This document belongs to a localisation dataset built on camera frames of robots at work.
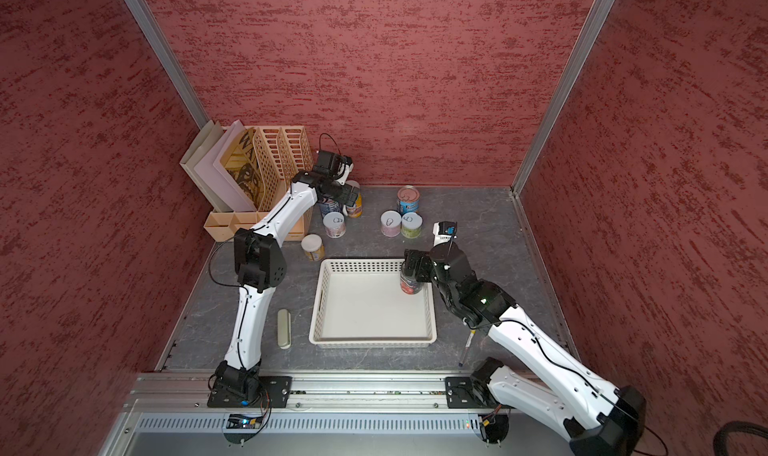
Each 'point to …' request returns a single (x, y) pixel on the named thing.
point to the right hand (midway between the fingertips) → (419, 259)
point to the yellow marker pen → (472, 334)
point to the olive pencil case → (284, 329)
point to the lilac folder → (211, 170)
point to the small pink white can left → (335, 225)
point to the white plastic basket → (359, 305)
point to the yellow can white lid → (313, 247)
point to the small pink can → (390, 222)
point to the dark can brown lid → (410, 285)
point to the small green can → (411, 225)
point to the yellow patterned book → (242, 165)
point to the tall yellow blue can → (355, 211)
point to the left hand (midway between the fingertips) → (343, 194)
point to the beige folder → (209, 135)
